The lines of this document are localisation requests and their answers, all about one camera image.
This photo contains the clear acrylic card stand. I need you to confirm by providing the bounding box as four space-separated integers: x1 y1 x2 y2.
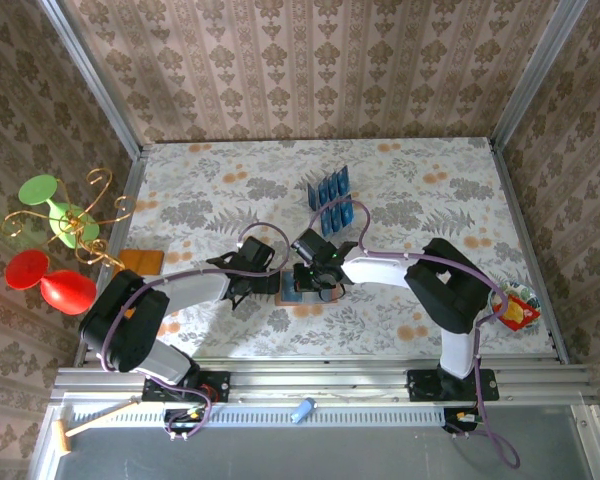
294 164 356 244

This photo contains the orange wooden base board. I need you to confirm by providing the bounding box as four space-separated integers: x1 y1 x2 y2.
117 248 165 275

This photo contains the blue cylinder tube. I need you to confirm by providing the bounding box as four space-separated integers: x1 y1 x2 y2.
289 397 319 426

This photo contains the grey metal panel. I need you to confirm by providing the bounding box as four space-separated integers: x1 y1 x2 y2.
52 404 599 480

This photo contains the red plastic wine glass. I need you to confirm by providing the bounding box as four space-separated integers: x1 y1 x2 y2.
4 249 97 316

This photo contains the patterned paper bowl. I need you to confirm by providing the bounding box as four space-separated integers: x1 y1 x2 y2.
488 280 544 331

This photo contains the red snack packet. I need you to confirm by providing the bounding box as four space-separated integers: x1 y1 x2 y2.
497 294 541 331

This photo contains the green plastic wine glass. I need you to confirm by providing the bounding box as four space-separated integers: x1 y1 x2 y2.
18 173 101 250

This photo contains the wooden mallet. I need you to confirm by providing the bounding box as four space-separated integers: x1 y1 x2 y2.
52 397 142 456

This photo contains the aluminium mounting rail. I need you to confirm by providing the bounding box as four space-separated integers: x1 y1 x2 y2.
49 355 599 407

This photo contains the aluminium side rail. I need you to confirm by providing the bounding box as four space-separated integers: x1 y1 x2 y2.
487 138 571 366
72 144 149 369

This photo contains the white slotted cable duct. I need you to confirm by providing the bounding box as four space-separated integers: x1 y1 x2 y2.
72 404 449 429

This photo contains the black connector bracket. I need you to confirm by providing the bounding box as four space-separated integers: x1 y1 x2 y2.
442 407 487 436
162 407 215 444

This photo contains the gold wire hanger stand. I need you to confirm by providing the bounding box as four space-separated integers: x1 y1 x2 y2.
0 167 139 274

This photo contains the aluminium frame post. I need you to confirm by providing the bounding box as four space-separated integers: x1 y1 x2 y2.
35 0 146 160
488 0 581 151

